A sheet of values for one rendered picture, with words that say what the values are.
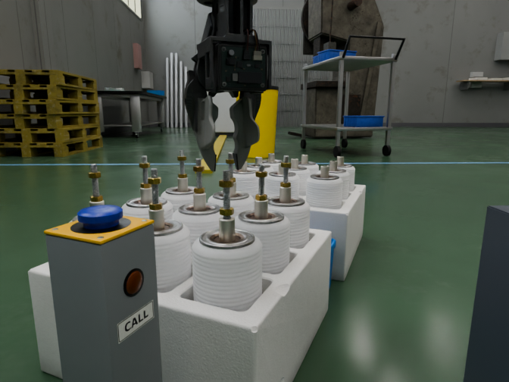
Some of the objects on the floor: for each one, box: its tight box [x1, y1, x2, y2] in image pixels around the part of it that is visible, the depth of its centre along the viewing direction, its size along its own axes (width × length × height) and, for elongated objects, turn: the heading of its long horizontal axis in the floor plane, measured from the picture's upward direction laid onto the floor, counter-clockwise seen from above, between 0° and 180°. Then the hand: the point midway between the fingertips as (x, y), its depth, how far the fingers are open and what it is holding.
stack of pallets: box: [0, 69, 103, 157], centre depth 393 cm, size 108×74×79 cm
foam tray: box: [28, 228, 332, 382], centre depth 69 cm, size 39×39×18 cm
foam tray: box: [254, 184, 366, 281], centre depth 117 cm, size 39×39×18 cm
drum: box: [236, 86, 279, 158], centre depth 355 cm, size 41×41×65 cm
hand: (223, 159), depth 49 cm, fingers open, 3 cm apart
